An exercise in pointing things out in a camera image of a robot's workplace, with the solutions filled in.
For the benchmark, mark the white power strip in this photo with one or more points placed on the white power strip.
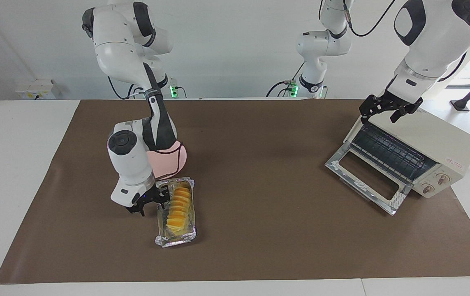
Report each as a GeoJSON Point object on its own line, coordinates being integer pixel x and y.
{"type": "Point", "coordinates": [33, 88]}

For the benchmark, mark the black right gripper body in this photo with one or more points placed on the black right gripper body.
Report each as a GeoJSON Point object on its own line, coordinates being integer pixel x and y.
{"type": "Point", "coordinates": [152, 196]}

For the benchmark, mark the small oven knob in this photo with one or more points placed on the small oven knob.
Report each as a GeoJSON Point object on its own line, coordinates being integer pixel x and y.
{"type": "Point", "coordinates": [427, 189]}

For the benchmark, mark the pink round plate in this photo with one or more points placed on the pink round plate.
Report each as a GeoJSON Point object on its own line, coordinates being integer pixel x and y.
{"type": "Point", "coordinates": [163, 162]}

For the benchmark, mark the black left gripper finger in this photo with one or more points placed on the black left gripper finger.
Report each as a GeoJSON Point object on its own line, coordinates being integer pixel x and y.
{"type": "Point", "coordinates": [366, 117]}
{"type": "Point", "coordinates": [397, 115]}

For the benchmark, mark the sliced yellow bread loaf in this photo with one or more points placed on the sliced yellow bread loaf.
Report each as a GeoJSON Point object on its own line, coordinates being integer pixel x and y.
{"type": "Point", "coordinates": [180, 213]}

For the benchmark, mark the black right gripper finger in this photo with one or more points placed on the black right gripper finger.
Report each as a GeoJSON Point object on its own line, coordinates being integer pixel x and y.
{"type": "Point", "coordinates": [165, 200]}
{"type": "Point", "coordinates": [141, 211]}

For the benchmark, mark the large oven knob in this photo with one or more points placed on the large oven knob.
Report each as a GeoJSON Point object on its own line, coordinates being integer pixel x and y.
{"type": "Point", "coordinates": [442, 178]}

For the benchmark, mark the glass oven door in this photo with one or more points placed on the glass oven door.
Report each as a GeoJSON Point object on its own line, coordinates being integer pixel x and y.
{"type": "Point", "coordinates": [343, 154]}

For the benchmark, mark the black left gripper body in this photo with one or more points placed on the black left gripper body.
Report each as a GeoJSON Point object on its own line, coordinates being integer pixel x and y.
{"type": "Point", "coordinates": [387, 102]}

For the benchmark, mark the aluminium foil tray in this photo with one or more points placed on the aluminium foil tray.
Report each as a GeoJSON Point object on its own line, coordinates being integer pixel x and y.
{"type": "Point", "coordinates": [177, 241]}

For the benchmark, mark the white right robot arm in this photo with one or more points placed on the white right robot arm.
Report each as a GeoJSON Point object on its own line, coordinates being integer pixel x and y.
{"type": "Point", "coordinates": [128, 164]}

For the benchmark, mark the cream toaster oven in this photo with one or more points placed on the cream toaster oven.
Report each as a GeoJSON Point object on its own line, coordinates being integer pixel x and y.
{"type": "Point", "coordinates": [444, 142]}

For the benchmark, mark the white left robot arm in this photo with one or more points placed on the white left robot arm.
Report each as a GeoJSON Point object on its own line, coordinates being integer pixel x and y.
{"type": "Point", "coordinates": [436, 37]}

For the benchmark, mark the brown table mat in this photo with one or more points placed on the brown table mat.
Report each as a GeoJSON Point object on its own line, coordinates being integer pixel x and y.
{"type": "Point", "coordinates": [259, 230]}

